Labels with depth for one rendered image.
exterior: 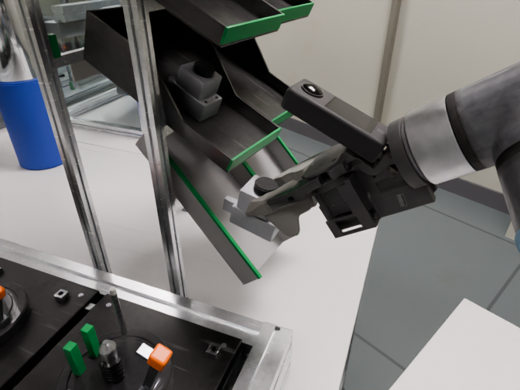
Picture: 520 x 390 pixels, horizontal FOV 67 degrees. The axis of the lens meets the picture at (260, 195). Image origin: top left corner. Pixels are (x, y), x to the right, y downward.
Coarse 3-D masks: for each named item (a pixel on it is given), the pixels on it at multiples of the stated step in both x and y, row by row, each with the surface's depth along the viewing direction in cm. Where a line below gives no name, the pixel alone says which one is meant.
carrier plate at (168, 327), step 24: (96, 312) 60; (144, 312) 60; (72, 336) 56; (168, 336) 56; (192, 336) 56; (216, 336) 56; (48, 360) 53; (192, 360) 53; (216, 360) 53; (24, 384) 50; (48, 384) 50; (192, 384) 50; (216, 384) 50
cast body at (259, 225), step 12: (252, 180) 50; (264, 180) 49; (240, 192) 49; (252, 192) 48; (264, 192) 48; (228, 204) 53; (240, 204) 50; (240, 216) 51; (264, 216) 49; (252, 228) 51; (264, 228) 50; (276, 228) 50
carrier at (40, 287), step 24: (0, 264) 69; (24, 288) 64; (48, 288) 64; (72, 288) 64; (24, 312) 57; (48, 312) 60; (72, 312) 60; (0, 336) 54; (24, 336) 56; (48, 336) 56; (0, 360) 53; (24, 360) 53; (0, 384) 50
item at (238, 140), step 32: (96, 32) 53; (160, 32) 64; (192, 32) 60; (96, 64) 56; (128, 64) 53; (160, 64) 63; (160, 96) 52; (224, 96) 63; (192, 128) 52; (224, 128) 58; (256, 128) 61; (224, 160) 51
